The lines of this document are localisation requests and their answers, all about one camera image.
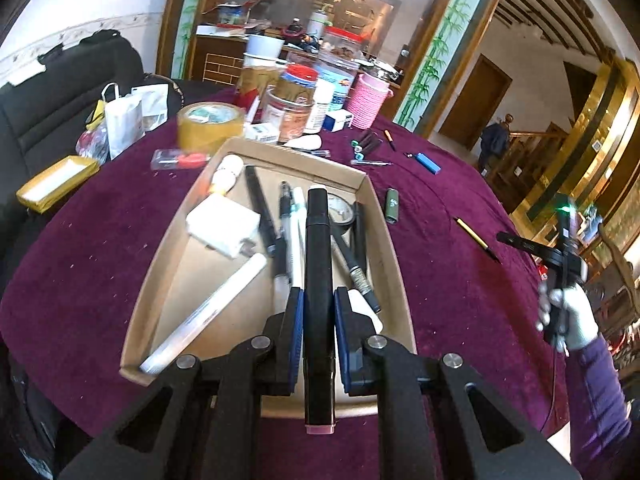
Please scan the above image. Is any black marker pink cap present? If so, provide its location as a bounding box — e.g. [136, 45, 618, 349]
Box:
[303, 188, 335, 436]

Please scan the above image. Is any black gel pen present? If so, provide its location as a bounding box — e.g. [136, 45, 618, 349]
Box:
[244, 165, 290, 287]

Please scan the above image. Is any white paint marker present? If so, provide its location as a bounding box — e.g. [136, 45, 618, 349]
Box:
[139, 254, 267, 375]

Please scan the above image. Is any white glue bottle orange cap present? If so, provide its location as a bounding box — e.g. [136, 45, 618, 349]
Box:
[208, 154, 245, 196]

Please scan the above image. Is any black marker red cap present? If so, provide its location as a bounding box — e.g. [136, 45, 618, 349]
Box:
[350, 202, 368, 273]

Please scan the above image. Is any gloved right hand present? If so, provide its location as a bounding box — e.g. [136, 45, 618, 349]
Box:
[536, 281, 600, 354]

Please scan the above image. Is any cardboard box tray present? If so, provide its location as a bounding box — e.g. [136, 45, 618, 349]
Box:
[119, 138, 416, 386]

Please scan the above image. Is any yellow black pen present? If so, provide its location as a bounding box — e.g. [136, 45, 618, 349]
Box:
[454, 217, 500, 263]

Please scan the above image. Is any black electrical tape roll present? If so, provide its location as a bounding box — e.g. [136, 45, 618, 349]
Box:
[328, 193, 355, 233]

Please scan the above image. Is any green lighter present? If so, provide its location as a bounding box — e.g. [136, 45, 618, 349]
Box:
[384, 188, 399, 224]

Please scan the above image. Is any person in dark coat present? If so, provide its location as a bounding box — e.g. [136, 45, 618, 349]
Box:
[477, 114, 514, 174]

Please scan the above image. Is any silver ballpoint pen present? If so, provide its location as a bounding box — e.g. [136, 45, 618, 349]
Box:
[349, 159, 393, 167]

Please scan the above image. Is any blue lighter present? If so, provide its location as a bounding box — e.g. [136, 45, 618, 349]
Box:
[414, 153, 442, 176]

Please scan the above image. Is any black marker blue cap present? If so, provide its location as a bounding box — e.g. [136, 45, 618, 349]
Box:
[354, 135, 383, 160]

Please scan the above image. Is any black marker green cap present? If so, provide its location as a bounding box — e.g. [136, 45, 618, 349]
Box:
[352, 129, 374, 153]

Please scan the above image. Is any small orange screwdriver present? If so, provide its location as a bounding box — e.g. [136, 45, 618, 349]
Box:
[384, 129, 397, 152]

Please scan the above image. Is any white barcode box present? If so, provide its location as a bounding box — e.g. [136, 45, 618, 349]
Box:
[243, 122, 280, 144]

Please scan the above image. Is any red cutter in case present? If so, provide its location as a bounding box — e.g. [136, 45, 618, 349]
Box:
[150, 148, 210, 171]

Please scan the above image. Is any small white blue box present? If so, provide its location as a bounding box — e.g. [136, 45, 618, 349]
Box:
[322, 110, 354, 132]

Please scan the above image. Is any yellow packing tape roll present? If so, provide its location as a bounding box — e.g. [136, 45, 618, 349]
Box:
[177, 102, 245, 155]

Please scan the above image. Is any tin with chopsticks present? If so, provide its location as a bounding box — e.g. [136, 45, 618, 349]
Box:
[262, 64, 318, 143]

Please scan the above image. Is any pink knitted cup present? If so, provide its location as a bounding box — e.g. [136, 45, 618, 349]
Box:
[346, 73, 394, 129]

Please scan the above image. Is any white plastic jar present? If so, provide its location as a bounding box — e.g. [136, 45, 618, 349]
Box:
[303, 79, 335, 134]

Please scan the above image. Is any blue label plastic jar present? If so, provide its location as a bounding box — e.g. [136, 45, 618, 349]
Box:
[314, 52, 359, 110]

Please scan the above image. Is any white paper bag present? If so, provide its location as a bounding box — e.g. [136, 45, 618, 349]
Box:
[101, 81, 144, 159]

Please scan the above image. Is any yellow flat box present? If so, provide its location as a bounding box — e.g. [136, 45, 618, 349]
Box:
[15, 155, 100, 214]

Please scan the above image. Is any red lid snack jar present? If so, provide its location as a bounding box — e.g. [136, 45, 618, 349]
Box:
[321, 26, 362, 61]

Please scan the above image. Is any black leather sofa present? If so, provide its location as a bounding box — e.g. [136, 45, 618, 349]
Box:
[0, 29, 151, 212]

